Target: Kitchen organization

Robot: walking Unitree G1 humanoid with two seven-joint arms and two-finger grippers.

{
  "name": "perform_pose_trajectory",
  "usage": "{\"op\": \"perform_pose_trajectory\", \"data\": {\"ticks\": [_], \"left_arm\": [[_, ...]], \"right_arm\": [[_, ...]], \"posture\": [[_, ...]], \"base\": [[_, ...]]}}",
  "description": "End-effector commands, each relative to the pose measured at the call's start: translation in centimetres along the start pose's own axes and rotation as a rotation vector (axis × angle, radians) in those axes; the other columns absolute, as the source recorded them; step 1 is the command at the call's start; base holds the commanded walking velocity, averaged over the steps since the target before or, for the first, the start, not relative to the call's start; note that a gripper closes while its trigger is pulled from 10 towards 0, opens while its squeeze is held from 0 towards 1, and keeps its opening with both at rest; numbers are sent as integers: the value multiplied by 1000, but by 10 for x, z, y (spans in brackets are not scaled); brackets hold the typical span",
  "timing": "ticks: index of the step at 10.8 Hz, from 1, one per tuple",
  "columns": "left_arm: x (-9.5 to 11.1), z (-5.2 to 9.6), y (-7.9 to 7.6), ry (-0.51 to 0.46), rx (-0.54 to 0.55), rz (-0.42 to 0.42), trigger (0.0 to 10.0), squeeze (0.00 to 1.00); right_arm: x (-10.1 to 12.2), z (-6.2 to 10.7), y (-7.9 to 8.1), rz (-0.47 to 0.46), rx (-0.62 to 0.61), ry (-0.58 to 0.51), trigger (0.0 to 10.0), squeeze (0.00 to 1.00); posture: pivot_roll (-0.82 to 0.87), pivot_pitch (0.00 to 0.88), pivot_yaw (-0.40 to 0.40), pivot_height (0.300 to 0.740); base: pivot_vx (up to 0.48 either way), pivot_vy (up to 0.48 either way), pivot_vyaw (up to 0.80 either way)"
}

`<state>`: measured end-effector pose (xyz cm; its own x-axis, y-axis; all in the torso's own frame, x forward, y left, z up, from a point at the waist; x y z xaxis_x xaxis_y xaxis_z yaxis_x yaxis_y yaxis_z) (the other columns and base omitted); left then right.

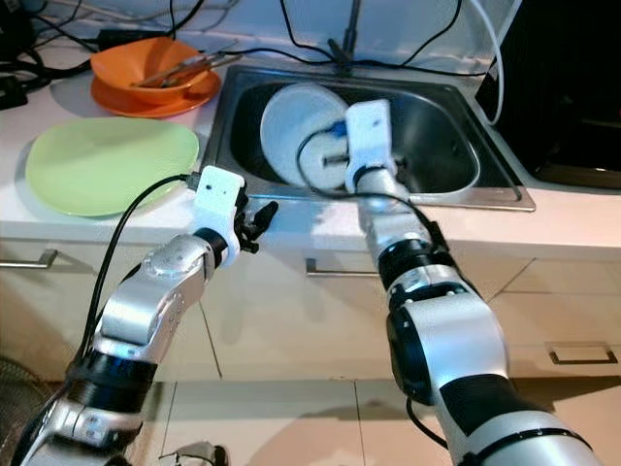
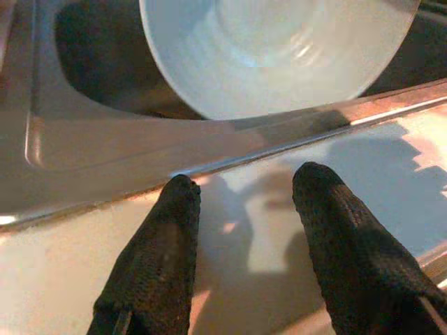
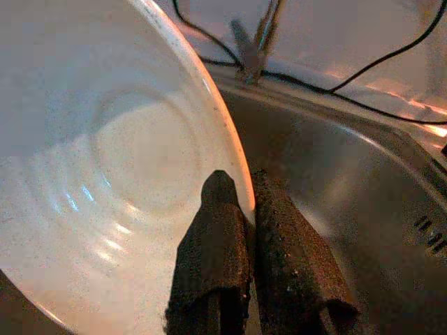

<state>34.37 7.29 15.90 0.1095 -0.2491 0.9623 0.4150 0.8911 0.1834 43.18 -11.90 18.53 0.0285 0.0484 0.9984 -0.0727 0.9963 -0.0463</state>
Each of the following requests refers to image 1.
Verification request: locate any silver metal utensil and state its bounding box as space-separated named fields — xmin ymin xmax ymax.
xmin=134 ymin=49 xmax=222 ymax=90
xmin=158 ymin=50 xmax=244 ymax=90

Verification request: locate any flat black power brick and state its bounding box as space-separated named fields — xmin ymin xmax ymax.
xmin=99 ymin=29 xmax=156 ymax=48

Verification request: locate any chrome faucet pipe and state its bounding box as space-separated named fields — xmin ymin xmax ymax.
xmin=328 ymin=0 xmax=362 ymax=71

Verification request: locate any white bowl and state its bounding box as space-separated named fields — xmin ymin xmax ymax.
xmin=259 ymin=83 xmax=355 ymax=188

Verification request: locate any white base cabinet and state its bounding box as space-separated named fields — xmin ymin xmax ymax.
xmin=0 ymin=209 xmax=621 ymax=382

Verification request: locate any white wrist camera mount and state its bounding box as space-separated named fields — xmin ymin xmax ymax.
xmin=345 ymin=99 xmax=397 ymax=190
xmin=192 ymin=167 xmax=246 ymax=268

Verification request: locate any white water hose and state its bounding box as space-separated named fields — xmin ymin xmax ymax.
xmin=468 ymin=0 xmax=506 ymax=125

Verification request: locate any black power strip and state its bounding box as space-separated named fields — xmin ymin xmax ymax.
xmin=0 ymin=73 xmax=28 ymax=110

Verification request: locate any stainless steel sink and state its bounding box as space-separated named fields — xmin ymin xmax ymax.
xmin=202 ymin=66 xmax=537 ymax=213

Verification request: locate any orange bowl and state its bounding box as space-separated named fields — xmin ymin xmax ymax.
xmin=90 ymin=37 xmax=205 ymax=106

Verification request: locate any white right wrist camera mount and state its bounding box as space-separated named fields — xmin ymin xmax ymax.
xmin=345 ymin=99 xmax=397 ymax=190

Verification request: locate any silver cabinet handle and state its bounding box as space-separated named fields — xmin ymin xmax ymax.
xmin=304 ymin=257 xmax=389 ymax=280
xmin=0 ymin=250 xmax=59 ymax=270
xmin=548 ymin=342 xmax=621 ymax=367

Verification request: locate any orange plate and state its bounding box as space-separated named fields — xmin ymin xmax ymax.
xmin=90 ymin=70 xmax=222 ymax=119

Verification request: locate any black power adapter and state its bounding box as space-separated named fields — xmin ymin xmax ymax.
xmin=0 ymin=0 xmax=40 ymax=59

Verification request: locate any green plate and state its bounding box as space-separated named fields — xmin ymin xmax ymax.
xmin=25 ymin=116 xmax=201 ymax=218

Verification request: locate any black appliance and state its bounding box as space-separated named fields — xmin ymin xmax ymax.
xmin=475 ymin=0 xmax=621 ymax=190

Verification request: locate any grey robot foot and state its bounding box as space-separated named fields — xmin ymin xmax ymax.
xmin=160 ymin=443 xmax=232 ymax=466

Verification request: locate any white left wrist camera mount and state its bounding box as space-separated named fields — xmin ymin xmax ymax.
xmin=192 ymin=167 xmax=246 ymax=268

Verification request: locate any floor fan grille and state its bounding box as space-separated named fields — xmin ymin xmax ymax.
xmin=0 ymin=357 xmax=51 ymax=466

